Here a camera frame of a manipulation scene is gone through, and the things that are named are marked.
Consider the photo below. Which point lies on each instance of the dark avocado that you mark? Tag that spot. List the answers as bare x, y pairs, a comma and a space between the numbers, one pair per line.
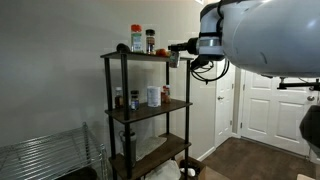
122, 48

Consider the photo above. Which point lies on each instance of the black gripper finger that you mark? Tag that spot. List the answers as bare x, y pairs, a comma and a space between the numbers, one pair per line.
178, 47

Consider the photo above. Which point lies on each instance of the wide white panel door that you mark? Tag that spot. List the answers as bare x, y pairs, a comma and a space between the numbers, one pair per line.
276, 126

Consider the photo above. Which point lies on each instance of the silver door knob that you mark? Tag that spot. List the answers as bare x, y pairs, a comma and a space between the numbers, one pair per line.
310, 98
220, 98

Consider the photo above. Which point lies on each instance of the narrow white door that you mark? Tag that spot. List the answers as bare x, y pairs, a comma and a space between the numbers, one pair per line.
224, 120

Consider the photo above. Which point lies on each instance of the orange cap spice bottle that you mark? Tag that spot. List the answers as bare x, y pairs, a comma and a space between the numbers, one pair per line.
136, 41

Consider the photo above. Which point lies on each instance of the dark blue label spice jar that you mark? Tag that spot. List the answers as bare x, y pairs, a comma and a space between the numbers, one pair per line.
134, 101

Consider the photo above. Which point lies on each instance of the white plastic bottle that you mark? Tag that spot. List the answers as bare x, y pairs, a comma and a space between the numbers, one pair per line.
188, 172

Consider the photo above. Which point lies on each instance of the brown cardboard box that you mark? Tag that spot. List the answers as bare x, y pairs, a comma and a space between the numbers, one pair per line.
213, 174

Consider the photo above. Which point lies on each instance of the white can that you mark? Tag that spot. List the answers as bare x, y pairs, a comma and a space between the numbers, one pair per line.
154, 96

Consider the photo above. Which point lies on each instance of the orange round fruit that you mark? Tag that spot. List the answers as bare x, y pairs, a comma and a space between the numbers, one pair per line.
161, 52

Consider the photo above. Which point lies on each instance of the black cap spice bottle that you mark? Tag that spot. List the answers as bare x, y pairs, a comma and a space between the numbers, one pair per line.
150, 43

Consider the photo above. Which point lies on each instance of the tan box corner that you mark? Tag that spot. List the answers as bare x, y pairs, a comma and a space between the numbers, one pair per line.
305, 177

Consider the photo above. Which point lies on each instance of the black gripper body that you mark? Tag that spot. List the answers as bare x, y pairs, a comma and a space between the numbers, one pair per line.
192, 46

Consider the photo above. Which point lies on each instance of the grey patterned towel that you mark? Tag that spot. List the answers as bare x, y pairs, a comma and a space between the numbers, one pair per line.
150, 146

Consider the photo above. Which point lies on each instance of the white bag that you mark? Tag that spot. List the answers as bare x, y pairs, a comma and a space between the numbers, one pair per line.
165, 171

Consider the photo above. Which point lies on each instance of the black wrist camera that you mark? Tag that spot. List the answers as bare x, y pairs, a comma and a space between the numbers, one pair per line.
199, 62

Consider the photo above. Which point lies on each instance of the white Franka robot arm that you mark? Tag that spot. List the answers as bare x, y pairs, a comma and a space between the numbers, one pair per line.
266, 36

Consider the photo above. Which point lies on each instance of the white cap dark sauce bottle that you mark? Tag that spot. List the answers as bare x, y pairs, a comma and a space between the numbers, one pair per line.
119, 100

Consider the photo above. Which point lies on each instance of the black frame wood shelf unit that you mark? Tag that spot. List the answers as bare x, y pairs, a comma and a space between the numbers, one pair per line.
146, 113

